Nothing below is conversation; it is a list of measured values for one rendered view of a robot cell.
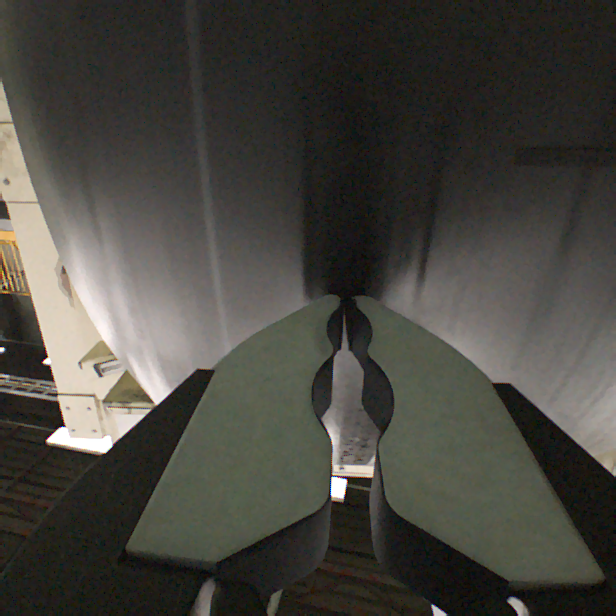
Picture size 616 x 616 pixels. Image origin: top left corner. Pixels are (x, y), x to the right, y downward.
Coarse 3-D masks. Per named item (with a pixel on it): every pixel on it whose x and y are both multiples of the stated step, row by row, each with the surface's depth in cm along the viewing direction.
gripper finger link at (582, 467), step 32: (512, 416) 8; (544, 416) 8; (544, 448) 7; (576, 448) 7; (576, 480) 7; (608, 480) 7; (576, 512) 6; (608, 512) 6; (608, 544) 6; (608, 576) 6; (544, 608) 5; (576, 608) 5; (608, 608) 5
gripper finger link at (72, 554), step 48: (192, 384) 9; (144, 432) 8; (96, 480) 7; (144, 480) 7; (48, 528) 6; (96, 528) 6; (0, 576) 6; (48, 576) 6; (96, 576) 6; (144, 576) 6; (192, 576) 6
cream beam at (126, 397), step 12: (120, 384) 78; (132, 384) 78; (108, 396) 75; (120, 396) 75; (132, 396) 75; (144, 396) 75; (108, 408) 74; (120, 408) 74; (132, 408) 74; (144, 408) 74; (108, 420) 75; (336, 468) 77; (348, 468) 77; (360, 468) 77; (372, 468) 76
